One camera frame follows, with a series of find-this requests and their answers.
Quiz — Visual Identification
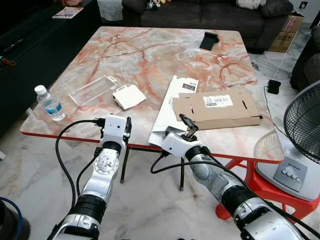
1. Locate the flat brown cardboard box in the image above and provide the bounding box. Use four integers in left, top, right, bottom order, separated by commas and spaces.
172, 91, 263, 131

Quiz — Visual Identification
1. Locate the clear plastic box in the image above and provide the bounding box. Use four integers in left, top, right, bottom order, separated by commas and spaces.
68, 76, 118, 107

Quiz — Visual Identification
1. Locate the red marble pattern table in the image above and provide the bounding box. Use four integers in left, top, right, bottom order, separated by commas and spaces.
20, 26, 284, 192

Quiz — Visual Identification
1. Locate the white round mesh guard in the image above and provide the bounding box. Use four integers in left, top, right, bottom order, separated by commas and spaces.
254, 131, 285, 163

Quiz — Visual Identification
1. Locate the clear water bottle blue label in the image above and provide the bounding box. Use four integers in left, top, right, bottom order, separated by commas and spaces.
34, 85, 67, 122

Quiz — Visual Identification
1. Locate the small black holder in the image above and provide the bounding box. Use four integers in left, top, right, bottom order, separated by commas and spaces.
199, 31, 220, 52

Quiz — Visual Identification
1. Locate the red plastic stool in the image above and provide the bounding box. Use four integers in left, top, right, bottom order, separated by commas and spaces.
215, 155, 320, 221

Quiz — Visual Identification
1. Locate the black power adapter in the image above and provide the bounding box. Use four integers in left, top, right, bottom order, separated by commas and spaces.
267, 80, 281, 95

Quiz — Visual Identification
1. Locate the dark grey sofa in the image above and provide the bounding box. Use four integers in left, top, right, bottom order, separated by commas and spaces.
122, 0, 296, 51

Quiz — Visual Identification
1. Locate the grey fan with black grille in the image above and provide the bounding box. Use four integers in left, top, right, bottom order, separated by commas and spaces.
255, 81, 320, 202

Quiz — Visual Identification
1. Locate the white lace cloth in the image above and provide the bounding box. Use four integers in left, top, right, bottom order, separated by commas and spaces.
97, 0, 123, 22

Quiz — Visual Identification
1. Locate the red white magazine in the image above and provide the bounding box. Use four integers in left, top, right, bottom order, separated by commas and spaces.
52, 6, 84, 20

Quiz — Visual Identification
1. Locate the brown cardboard carton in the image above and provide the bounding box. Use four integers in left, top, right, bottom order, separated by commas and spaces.
268, 14, 305, 53

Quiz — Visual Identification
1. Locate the dark armchair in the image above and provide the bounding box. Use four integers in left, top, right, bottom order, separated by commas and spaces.
290, 25, 320, 91

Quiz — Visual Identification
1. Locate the white cushion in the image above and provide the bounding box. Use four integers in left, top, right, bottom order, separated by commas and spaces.
236, 0, 267, 10

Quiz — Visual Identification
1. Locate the dark grey cushion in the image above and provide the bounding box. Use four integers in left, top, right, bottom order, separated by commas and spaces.
260, 0, 294, 18

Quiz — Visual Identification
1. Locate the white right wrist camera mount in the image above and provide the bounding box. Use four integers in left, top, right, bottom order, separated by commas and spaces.
161, 131, 198, 158

